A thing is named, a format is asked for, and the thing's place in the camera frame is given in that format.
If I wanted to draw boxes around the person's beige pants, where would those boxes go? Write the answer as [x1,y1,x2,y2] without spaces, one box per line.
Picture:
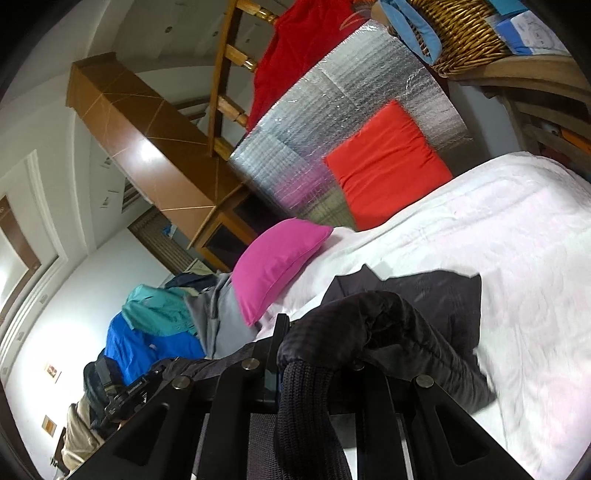
[61,402,108,472]

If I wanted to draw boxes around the wooden shelf unit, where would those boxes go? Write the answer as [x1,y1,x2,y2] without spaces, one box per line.
[449,50,591,174]

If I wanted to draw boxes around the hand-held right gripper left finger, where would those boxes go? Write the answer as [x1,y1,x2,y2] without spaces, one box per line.
[69,314,291,480]

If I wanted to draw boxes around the dark navy garment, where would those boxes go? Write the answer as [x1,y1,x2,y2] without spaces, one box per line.
[165,272,219,292]

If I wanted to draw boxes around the white bed blanket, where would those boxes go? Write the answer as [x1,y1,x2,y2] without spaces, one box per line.
[256,151,591,480]

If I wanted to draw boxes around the wicker basket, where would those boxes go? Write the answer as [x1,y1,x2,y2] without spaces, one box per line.
[387,0,514,77]

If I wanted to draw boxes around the black jacket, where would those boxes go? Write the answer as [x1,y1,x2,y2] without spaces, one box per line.
[152,265,498,480]

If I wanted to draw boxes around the red cloth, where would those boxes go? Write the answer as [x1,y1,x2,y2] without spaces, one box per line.
[247,0,372,133]

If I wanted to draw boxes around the wooden cabinet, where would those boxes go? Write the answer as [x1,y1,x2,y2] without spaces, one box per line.
[67,52,265,274]

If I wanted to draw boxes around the teal jacket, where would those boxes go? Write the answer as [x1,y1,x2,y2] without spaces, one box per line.
[121,283,200,339]

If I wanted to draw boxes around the wooden ladder rail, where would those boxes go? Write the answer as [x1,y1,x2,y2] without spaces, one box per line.
[206,0,283,161]

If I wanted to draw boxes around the pink pillow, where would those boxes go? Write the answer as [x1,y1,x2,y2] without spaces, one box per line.
[232,218,334,328]

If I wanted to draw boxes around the window with brown curtain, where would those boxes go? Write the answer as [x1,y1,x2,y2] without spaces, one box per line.
[126,211,197,274]

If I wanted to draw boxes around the orange-red pillow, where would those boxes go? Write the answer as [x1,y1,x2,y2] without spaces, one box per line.
[322,100,454,230]

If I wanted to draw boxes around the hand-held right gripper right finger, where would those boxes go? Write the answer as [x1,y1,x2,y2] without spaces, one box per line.
[330,364,532,480]

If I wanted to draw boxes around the silver foil insulation sheet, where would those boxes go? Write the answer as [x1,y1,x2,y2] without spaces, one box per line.
[229,20,474,232]

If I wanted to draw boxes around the blue and white boxes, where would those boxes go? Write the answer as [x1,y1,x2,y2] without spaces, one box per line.
[488,0,574,57]

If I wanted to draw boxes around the light blue cloth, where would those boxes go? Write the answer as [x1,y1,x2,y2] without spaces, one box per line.
[375,0,445,64]

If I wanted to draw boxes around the blue jacket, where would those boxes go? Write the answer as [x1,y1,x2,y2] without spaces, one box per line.
[105,311,206,387]

